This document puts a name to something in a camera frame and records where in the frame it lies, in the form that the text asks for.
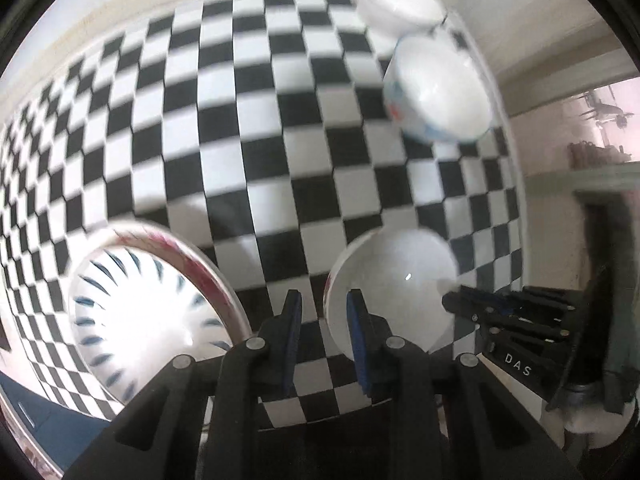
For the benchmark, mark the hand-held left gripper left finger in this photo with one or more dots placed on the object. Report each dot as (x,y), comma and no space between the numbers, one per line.
(292,340)

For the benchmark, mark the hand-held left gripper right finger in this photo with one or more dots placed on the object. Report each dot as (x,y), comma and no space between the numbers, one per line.
(357,340)

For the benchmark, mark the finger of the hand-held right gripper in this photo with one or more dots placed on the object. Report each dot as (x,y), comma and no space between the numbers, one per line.
(525,332)
(500,302)

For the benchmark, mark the white bowl with red flowers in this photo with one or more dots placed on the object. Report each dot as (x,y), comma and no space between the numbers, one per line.
(395,280)

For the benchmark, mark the white plate with pink flowers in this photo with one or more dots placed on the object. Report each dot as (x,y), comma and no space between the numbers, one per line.
(210,275)

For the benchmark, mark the white plate with dark stripes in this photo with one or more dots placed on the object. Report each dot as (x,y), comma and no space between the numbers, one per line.
(135,320)

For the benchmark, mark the white bowl with blue print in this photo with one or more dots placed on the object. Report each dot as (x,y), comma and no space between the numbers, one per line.
(440,90)

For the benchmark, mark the frosted glass sliding door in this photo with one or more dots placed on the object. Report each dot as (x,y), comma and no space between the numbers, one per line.
(550,135)

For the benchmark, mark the black and white checkered cloth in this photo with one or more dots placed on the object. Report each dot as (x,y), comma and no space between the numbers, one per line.
(250,135)

